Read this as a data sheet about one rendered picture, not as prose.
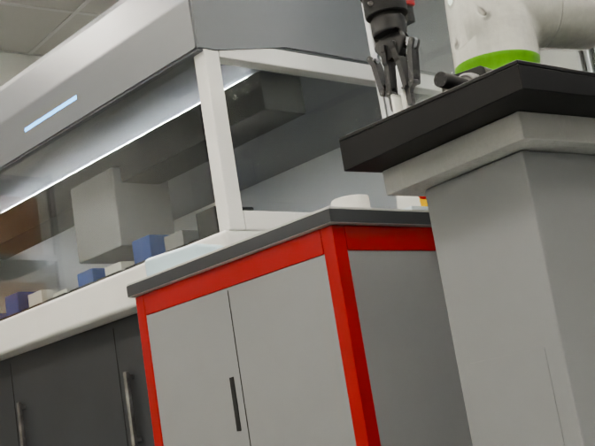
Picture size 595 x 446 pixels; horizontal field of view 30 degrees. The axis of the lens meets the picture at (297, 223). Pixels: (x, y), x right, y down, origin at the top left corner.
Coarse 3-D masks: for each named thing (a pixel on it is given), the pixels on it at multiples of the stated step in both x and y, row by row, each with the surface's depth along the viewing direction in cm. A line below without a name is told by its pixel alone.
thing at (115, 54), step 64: (128, 0) 303; (192, 0) 275; (256, 0) 291; (320, 0) 308; (64, 64) 323; (128, 64) 294; (256, 64) 286; (320, 64) 301; (0, 128) 345; (64, 128) 318; (64, 320) 316; (128, 320) 304; (0, 384) 357; (64, 384) 328; (128, 384) 300
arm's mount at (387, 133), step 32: (512, 64) 140; (448, 96) 149; (480, 96) 144; (512, 96) 141; (544, 96) 144; (576, 96) 146; (384, 128) 159; (416, 128) 153; (448, 128) 151; (352, 160) 164; (384, 160) 163
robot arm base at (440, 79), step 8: (440, 72) 154; (464, 72) 161; (472, 72) 160; (480, 72) 159; (488, 72) 159; (440, 80) 154; (448, 80) 153; (456, 80) 155; (464, 80) 157; (448, 88) 155
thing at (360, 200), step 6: (336, 198) 202; (342, 198) 201; (348, 198) 200; (354, 198) 200; (360, 198) 201; (366, 198) 202; (336, 204) 202; (342, 204) 201; (348, 204) 200; (354, 204) 200; (360, 204) 201; (366, 204) 201
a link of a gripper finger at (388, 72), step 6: (384, 48) 234; (384, 54) 234; (384, 60) 234; (384, 66) 234; (390, 66) 234; (384, 72) 234; (390, 72) 234; (390, 78) 234; (396, 78) 235; (390, 84) 233; (396, 84) 235; (390, 90) 233; (396, 90) 234
